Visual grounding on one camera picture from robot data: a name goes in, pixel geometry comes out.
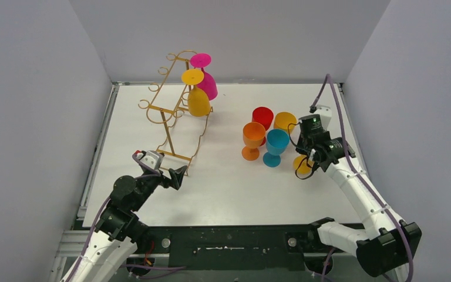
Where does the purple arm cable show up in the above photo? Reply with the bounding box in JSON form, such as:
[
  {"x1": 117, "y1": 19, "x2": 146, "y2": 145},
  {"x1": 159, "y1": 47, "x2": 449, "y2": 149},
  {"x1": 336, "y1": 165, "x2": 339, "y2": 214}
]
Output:
[
  {"x1": 63, "y1": 152, "x2": 187, "y2": 282},
  {"x1": 309, "y1": 73, "x2": 415, "y2": 282}
]

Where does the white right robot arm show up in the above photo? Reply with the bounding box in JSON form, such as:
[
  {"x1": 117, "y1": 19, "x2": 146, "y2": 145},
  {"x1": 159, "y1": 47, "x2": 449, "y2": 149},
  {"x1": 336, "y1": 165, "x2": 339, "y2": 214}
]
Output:
[{"x1": 298, "y1": 114, "x2": 422, "y2": 277}]

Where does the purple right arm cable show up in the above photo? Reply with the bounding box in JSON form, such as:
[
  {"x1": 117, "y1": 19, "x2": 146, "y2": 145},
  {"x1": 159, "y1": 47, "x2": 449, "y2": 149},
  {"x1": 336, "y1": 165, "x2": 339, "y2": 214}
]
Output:
[{"x1": 309, "y1": 73, "x2": 415, "y2": 282}]

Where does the aluminium table edge rail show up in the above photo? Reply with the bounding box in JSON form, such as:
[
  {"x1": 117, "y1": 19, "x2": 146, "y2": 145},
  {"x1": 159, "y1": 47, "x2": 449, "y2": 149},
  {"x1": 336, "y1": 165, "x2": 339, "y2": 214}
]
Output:
[{"x1": 48, "y1": 80, "x2": 411, "y2": 282}]

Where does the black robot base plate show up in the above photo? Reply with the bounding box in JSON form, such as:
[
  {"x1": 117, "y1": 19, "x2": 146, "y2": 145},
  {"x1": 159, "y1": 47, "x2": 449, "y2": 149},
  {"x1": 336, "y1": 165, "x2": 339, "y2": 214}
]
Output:
[{"x1": 122, "y1": 224, "x2": 331, "y2": 272}]

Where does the blue wine glass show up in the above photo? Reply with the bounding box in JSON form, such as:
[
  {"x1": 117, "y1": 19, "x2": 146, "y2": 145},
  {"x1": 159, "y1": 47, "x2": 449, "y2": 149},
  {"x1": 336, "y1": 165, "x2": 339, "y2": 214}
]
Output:
[{"x1": 262, "y1": 129, "x2": 290, "y2": 167}]

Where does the orange wine glass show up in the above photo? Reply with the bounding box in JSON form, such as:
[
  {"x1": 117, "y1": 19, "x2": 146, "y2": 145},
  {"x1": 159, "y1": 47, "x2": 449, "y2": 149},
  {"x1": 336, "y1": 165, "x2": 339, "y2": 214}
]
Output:
[{"x1": 241, "y1": 122, "x2": 266, "y2": 161}]

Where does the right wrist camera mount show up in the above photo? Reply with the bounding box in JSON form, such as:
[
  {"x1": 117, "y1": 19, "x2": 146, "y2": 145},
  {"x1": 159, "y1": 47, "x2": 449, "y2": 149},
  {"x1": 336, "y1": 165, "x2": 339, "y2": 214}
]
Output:
[{"x1": 314, "y1": 105, "x2": 332, "y2": 130}]

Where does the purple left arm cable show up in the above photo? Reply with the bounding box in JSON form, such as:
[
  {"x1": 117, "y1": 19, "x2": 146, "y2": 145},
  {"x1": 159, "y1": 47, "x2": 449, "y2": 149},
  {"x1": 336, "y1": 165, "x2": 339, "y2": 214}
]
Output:
[{"x1": 63, "y1": 152, "x2": 187, "y2": 282}]

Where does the gold wire glass rack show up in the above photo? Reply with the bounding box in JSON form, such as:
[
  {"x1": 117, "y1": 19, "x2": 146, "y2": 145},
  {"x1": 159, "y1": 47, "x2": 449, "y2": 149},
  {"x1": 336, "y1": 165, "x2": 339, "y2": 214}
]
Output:
[{"x1": 137, "y1": 49, "x2": 214, "y2": 166}]

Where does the magenta wine glass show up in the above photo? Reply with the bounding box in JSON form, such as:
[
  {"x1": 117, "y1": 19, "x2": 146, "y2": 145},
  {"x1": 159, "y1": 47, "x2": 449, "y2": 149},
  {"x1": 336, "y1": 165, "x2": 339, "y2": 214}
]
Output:
[{"x1": 190, "y1": 53, "x2": 218, "y2": 100}]

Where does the red wine glass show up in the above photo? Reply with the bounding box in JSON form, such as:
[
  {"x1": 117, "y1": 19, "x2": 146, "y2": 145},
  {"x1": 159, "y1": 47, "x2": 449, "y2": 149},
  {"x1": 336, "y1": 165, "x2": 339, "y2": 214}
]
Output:
[{"x1": 251, "y1": 106, "x2": 274, "y2": 147}]

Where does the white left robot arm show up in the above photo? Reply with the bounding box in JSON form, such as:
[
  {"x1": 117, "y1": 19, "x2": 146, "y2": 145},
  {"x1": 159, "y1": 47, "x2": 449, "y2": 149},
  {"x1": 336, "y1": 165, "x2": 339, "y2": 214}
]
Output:
[{"x1": 62, "y1": 150, "x2": 188, "y2": 281}]

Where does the yellow wine glass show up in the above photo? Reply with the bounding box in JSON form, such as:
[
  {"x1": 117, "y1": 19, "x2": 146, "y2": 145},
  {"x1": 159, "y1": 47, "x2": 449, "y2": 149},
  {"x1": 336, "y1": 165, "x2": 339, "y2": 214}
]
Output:
[
  {"x1": 181, "y1": 69, "x2": 211, "y2": 117},
  {"x1": 273, "y1": 112, "x2": 297, "y2": 135},
  {"x1": 292, "y1": 155, "x2": 314, "y2": 176}
]

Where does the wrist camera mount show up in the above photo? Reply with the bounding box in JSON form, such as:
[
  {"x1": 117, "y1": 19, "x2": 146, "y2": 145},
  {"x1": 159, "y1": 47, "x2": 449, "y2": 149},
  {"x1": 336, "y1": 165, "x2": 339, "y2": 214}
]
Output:
[
  {"x1": 137, "y1": 150, "x2": 164, "y2": 171},
  {"x1": 314, "y1": 105, "x2": 332, "y2": 130}
]

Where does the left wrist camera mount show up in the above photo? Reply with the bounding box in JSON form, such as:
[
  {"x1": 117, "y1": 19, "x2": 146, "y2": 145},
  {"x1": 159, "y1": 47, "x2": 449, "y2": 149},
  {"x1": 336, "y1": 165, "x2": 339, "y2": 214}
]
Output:
[{"x1": 137, "y1": 150, "x2": 164, "y2": 171}]

